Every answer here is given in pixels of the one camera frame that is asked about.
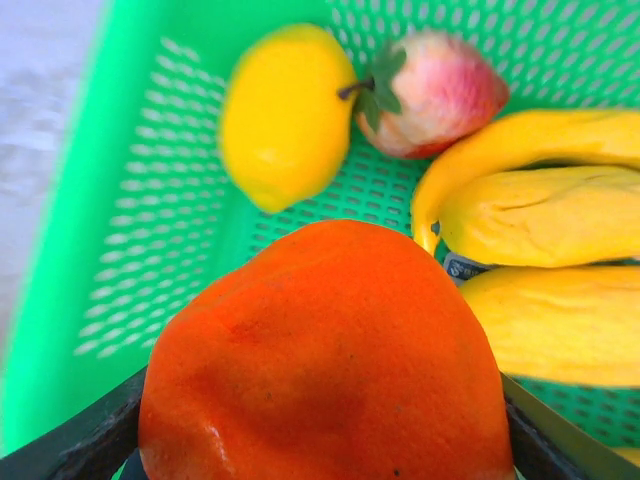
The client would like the red strawberry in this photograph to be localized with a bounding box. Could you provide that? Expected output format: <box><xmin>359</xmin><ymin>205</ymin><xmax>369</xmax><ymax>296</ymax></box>
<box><xmin>338</xmin><ymin>32</ymin><xmax>511</xmax><ymax>160</ymax></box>

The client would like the green plastic mesh basket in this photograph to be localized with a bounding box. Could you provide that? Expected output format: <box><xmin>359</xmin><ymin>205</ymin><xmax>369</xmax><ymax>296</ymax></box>
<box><xmin>0</xmin><ymin>0</ymin><xmax>640</xmax><ymax>461</ymax></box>

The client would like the curved yellow fake banana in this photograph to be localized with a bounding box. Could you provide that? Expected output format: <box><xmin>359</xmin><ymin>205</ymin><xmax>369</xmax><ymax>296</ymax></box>
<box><xmin>411</xmin><ymin>108</ymin><xmax>640</xmax><ymax>257</ymax></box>

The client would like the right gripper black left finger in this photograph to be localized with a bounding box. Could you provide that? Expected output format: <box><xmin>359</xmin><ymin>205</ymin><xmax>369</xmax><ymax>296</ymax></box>
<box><xmin>0</xmin><ymin>367</ymin><xmax>149</xmax><ymax>480</ymax></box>

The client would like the orange fake fruit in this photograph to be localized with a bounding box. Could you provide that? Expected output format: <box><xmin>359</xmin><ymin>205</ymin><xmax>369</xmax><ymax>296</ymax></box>
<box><xmin>137</xmin><ymin>218</ymin><xmax>516</xmax><ymax>480</ymax></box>

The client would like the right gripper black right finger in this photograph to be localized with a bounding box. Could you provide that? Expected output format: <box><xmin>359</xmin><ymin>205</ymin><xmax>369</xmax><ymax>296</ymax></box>
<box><xmin>499</xmin><ymin>373</ymin><xmax>640</xmax><ymax>480</ymax></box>

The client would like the plump yellow fake banana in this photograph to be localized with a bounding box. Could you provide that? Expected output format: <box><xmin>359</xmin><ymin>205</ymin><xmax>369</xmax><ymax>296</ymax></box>
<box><xmin>439</xmin><ymin>164</ymin><xmax>640</xmax><ymax>270</ymax></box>
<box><xmin>457</xmin><ymin>264</ymin><xmax>640</xmax><ymax>389</ymax></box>

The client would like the small printed label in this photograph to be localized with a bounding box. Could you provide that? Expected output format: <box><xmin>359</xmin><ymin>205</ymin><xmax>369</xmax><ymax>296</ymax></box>
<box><xmin>443</xmin><ymin>251</ymin><xmax>494</xmax><ymax>287</ymax></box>

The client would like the yellow fake lemon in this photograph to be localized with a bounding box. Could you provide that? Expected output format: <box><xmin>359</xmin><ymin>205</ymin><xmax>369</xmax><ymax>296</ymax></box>
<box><xmin>218</xmin><ymin>22</ymin><xmax>359</xmax><ymax>215</ymax></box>

